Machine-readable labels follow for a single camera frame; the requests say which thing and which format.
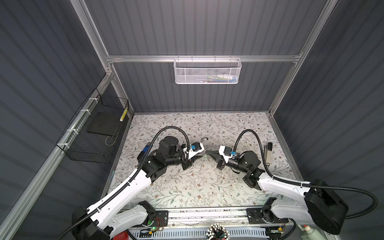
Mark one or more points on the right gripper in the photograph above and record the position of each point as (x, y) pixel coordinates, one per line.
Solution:
(218, 158)

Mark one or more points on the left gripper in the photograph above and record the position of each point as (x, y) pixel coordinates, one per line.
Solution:
(188, 163)

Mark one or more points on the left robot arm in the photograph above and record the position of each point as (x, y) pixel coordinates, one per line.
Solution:
(105, 219)

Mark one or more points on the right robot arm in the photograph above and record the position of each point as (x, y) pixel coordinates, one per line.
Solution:
(315, 202)

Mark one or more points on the black lint roller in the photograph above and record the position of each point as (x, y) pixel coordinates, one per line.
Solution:
(268, 153)

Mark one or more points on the blue stapler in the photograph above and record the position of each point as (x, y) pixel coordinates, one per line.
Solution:
(141, 157)

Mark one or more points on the bundle of markers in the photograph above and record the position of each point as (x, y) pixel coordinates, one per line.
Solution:
(217, 232)

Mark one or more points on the red pencil cup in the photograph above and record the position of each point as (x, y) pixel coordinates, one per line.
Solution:
(122, 236)

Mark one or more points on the white glue bottle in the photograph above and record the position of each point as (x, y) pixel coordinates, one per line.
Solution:
(310, 233)

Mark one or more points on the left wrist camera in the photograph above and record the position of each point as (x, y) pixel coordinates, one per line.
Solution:
(195, 148)

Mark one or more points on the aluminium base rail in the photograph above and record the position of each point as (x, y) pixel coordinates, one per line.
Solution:
(235, 216)

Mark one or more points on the white wire basket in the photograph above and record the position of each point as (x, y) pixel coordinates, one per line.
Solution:
(207, 71)

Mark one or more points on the black wire basket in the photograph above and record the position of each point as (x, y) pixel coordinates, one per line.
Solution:
(97, 131)

